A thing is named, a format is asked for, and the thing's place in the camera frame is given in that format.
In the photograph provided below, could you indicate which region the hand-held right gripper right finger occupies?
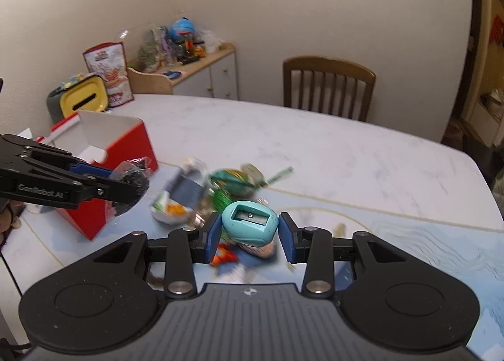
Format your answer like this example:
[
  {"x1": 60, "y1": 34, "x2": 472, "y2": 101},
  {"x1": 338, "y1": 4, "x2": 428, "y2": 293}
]
[{"x1": 278, "y1": 212, "x2": 406, "y2": 299}]

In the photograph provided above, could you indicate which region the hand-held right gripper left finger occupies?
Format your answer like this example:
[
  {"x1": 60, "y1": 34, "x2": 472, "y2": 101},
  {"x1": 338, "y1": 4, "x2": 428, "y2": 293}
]
[{"x1": 92, "y1": 213, "x2": 222, "y2": 299}]

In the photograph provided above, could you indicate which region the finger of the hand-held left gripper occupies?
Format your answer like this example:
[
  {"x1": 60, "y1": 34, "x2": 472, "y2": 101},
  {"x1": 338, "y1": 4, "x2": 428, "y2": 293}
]
[
  {"x1": 70, "y1": 160, "x2": 117, "y2": 181},
  {"x1": 78, "y1": 177, "x2": 150, "y2": 204}
]

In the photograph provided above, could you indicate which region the clear bag of dark pieces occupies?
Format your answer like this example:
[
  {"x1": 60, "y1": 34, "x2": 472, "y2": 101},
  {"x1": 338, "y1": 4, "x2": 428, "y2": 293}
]
[{"x1": 104, "y1": 156, "x2": 155, "y2": 225}]

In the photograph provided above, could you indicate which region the teal pencil sharpener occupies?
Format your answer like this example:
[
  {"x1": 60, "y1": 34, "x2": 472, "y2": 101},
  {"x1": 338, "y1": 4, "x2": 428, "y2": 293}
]
[{"x1": 221, "y1": 200, "x2": 279, "y2": 247}]

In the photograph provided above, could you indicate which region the red cardboard box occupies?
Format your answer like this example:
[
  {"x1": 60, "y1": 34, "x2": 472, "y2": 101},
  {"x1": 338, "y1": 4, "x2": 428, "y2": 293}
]
[{"x1": 35, "y1": 110, "x2": 159, "y2": 241}]

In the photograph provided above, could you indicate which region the green tassel ornament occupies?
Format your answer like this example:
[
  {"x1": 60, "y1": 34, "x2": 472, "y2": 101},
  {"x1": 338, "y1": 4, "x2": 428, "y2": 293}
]
[{"x1": 205, "y1": 166, "x2": 295, "y2": 220}]

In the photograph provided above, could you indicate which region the person's left hand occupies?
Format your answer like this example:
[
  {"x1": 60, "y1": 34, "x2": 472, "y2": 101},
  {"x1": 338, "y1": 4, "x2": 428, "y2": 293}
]
[{"x1": 0, "y1": 200, "x2": 21, "y2": 244}]

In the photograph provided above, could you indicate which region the orange toy packet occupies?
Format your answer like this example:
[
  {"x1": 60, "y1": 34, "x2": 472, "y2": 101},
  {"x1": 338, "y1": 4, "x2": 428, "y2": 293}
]
[{"x1": 210, "y1": 243, "x2": 239, "y2": 267}]

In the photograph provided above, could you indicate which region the white and orange packet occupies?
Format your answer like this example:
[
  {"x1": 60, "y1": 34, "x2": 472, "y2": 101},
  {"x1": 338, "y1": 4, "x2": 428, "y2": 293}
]
[{"x1": 150, "y1": 192, "x2": 195, "y2": 226}]

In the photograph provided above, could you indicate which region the yellow and grey bin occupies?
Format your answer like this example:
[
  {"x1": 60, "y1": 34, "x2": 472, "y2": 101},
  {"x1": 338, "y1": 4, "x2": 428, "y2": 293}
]
[{"x1": 47, "y1": 73, "x2": 110, "y2": 124}]

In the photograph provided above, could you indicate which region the pale green small case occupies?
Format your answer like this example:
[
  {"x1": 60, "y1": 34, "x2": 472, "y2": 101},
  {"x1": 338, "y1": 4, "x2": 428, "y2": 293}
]
[{"x1": 240, "y1": 163, "x2": 265, "y2": 188}]

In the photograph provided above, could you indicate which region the red and white snack bag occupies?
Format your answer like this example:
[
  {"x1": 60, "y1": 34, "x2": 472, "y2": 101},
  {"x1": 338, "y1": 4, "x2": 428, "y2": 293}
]
[{"x1": 83, "y1": 41, "x2": 135, "y2": 109}]

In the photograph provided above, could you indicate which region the pile of small toys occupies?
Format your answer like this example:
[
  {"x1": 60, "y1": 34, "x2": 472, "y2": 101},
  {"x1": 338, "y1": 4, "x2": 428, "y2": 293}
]
[{"x1": 136, "y1": 26, "x2": 207, "y2": 72}]

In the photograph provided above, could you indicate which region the wooden sideboard cabinet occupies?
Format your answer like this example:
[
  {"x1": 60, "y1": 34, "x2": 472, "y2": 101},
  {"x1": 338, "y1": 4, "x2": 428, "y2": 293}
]
[{"x1": 126, "y1": 43, "x2": 239, "y2": 101}]

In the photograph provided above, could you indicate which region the blue globe toy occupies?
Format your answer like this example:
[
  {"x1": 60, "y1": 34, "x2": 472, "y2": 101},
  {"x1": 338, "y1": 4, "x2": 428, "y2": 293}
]
[{"x1": 167, "y1": 18, "x2": 198, "y2": 42}]

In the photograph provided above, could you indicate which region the white plastic bag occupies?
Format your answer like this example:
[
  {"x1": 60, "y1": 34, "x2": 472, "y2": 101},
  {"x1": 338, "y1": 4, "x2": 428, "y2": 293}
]
[{"x1": 201, "y1": 29, "x2": 222, "y2": 54}]

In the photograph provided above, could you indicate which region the wooden chair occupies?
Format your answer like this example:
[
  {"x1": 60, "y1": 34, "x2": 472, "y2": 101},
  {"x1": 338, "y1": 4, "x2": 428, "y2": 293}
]
[{"x1": 283, "y1": 56, "x2": 376, "y2": 122}]

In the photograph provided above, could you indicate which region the white cardboard box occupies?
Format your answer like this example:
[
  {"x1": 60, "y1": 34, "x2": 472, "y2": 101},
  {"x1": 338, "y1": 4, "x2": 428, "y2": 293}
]
[{"x1": 465, "y1": 93, "x2": 504, "y2": 148}]

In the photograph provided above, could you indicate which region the cream plush monster keychain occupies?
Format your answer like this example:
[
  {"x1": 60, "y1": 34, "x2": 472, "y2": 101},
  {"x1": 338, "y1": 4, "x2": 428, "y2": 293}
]
[{"x1": 236, "y1": 241, "x2": 277, "y2": 260}]

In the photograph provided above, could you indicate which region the wooden door frame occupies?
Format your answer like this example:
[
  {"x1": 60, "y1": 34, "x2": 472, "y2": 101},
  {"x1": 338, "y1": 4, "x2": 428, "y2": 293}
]
[{"x1": 459, "y1": 0, "x2": 495, "y2": 121}]

